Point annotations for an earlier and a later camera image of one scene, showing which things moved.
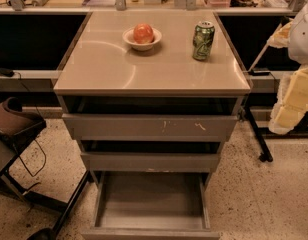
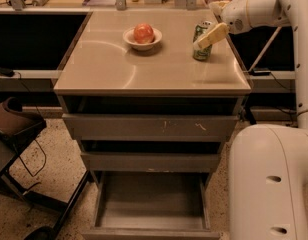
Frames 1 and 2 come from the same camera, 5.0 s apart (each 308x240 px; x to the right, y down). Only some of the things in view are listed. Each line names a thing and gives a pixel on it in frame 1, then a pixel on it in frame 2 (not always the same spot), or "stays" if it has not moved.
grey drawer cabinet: x=151 y=96 stays
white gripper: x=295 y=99 to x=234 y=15
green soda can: x=202 y=40 stays
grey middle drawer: x=151 y=155 stays
